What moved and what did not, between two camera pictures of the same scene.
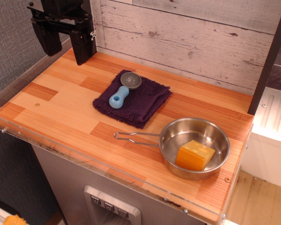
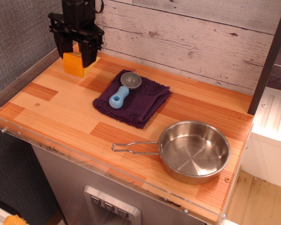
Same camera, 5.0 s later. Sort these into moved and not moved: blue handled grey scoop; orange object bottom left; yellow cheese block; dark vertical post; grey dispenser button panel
Moved: yellow cheese block
Not moved: orange object bottom left; grey dispenser button panel; dark vertical post; blue handled grey scoop
